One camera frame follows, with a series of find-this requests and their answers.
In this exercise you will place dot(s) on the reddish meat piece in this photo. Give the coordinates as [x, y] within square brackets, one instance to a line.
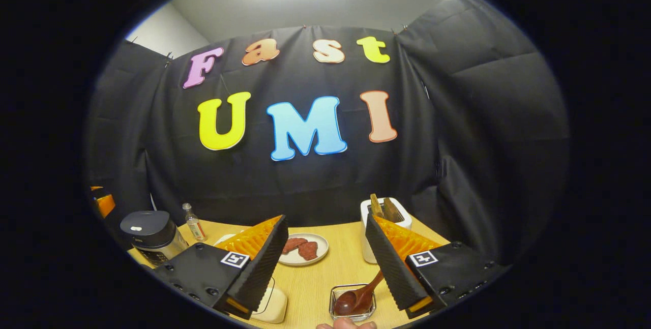
[308, 251]
[292, 244]

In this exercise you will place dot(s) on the white chopstick holder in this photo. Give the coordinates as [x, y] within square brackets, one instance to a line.
[367, 237]

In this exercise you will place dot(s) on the small clear glass bottle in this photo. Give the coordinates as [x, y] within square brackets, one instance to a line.
[195, 227]

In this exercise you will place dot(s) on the white divided bean dish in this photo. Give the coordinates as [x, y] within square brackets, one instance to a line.
[224, 239]

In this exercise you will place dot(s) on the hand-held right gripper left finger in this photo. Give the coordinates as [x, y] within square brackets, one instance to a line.
[264, 268]

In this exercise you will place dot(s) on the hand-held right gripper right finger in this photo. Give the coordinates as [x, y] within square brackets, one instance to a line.
[389, 268]

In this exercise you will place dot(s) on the cream rectangular tray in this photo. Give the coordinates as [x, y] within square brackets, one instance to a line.
[278, 309]

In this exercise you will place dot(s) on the silver black rice cooker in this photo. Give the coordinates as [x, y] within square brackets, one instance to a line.
[147, 227]

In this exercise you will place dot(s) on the black backdrop cloth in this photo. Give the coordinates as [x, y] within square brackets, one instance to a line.
[457, 141]

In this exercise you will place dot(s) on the round white plate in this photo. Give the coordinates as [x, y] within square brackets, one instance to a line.
[320, 247]

